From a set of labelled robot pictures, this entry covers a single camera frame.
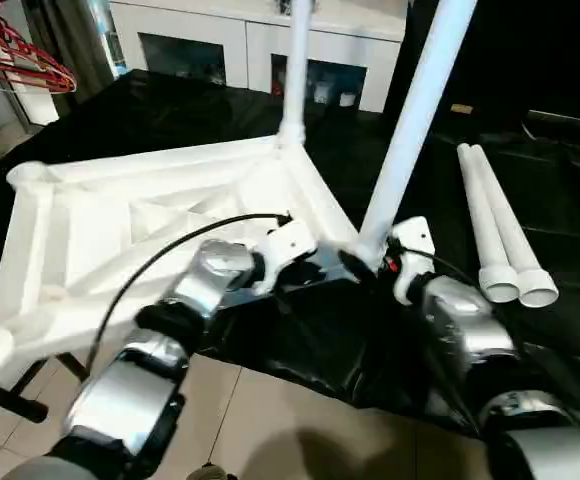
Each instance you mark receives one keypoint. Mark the white plastic table leg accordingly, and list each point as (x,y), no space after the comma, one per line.
(515,240)
(415,120)
(485,220)
(296,70)

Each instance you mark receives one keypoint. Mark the white plastic table top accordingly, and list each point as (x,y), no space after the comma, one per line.
(90,220)

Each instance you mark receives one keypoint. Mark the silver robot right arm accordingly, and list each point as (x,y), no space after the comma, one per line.
(470,330)

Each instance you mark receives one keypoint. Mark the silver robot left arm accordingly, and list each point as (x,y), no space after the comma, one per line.
(200,285)

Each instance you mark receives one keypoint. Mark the small brown cardboard piece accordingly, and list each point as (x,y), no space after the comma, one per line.
(462,108)

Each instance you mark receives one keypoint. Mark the black plastic mat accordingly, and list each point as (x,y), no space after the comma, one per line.
(170,110)

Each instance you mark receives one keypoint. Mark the white glass-door cabinet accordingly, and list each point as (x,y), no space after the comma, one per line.
(200,35)

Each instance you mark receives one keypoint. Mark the grey curtain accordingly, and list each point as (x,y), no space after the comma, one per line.
(70,40)

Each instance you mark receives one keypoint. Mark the black folding table frame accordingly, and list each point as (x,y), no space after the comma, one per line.
(10,400)

